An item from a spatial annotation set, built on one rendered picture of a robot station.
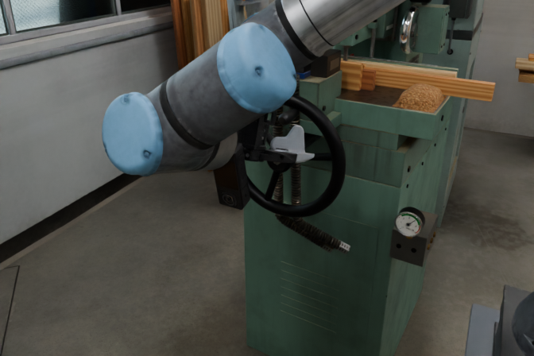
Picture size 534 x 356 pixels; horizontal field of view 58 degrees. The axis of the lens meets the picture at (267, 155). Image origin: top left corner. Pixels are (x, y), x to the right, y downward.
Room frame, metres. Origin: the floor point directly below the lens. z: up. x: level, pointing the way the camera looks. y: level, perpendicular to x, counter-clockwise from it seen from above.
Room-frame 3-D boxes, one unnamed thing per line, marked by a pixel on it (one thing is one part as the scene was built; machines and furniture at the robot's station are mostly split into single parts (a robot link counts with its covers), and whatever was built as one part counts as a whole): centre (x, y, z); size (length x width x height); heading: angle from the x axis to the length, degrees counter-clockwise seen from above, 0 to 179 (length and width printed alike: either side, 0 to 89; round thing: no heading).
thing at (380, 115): (1.16, -0.13, 0.87); 0.61 x 0.30 x 0.06; 60
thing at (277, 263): (1.34, -0.26, 0.36); 0.58 x 0.45 x 0.71; 150
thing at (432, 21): (1.32, -0.43, 1.02); 0.09 x 0.07 x 0.12; 60
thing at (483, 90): (1.20, -0.27, 0.92); 0.56 x 0.02 x 0.04; 60
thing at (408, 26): (1.29, -0.38, 1.02); 0.12 x 0.03 x 0.12; 150
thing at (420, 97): (1.05, -0.35, 0.92); 0.14 x 0.09 x 0.04; 150
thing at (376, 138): (1.18, -0.17, 0.82); 0.40 x 0.21 x 0.04; 60
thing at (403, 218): (0.92, -0.32, 0.65); 0.06 x 0.04 x 0.08; 60
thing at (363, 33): (1.25, -0.22, 1.03); 0.14 x 0.07 x 0.09; 150
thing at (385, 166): (1.34, -0.26, 0.76); 0.57 x 0.45 x 0.09; 150
